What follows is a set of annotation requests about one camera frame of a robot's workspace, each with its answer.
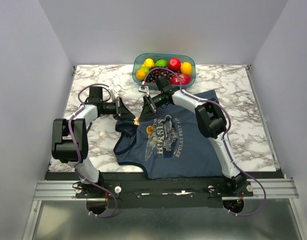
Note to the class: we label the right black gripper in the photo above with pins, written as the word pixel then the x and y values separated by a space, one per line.
pixel 148 108

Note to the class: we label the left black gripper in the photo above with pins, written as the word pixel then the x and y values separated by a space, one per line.
pixel 121 111

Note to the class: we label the blue printed tank top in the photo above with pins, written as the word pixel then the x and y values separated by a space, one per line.
pixel 175 149

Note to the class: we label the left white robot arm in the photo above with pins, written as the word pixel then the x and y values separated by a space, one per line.
pixel 70 135

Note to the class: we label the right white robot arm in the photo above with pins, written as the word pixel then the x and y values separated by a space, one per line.
pixel 212 120

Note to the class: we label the orange fruit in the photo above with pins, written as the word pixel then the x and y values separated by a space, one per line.
pixel 140 75

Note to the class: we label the dark grape bunch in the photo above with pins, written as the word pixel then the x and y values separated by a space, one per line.
pixel 157 72

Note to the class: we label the light green fruit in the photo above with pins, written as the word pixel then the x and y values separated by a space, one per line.
pixel 145 69

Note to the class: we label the yellow lemon left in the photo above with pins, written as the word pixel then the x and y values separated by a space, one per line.
pixel 149 63

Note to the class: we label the yellow lemon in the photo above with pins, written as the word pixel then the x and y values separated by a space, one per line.
pixel 186 68
pixel 149 63

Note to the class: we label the red pomegranate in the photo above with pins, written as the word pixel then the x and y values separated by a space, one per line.
pixel 185 79

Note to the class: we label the green lime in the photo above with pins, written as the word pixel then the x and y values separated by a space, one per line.
pixel 161 63

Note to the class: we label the teal plastic fruit container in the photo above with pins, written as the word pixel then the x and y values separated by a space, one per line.
pixel 155 56

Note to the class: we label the red apple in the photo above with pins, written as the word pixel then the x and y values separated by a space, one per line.
pixel 174 64

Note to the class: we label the yellow lemon right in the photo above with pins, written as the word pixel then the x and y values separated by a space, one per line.
pixel 186 68

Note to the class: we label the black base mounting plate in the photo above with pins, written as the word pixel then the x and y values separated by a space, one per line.
pixel 133 191

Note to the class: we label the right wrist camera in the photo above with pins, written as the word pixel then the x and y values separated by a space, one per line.
pixel 143 89

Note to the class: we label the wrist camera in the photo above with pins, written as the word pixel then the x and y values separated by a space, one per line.
pixel 143 89
pixel 114 92

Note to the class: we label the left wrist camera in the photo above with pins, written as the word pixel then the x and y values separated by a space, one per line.
pixel 114 92

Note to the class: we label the aluminium rail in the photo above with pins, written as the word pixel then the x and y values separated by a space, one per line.
pixel 56 190

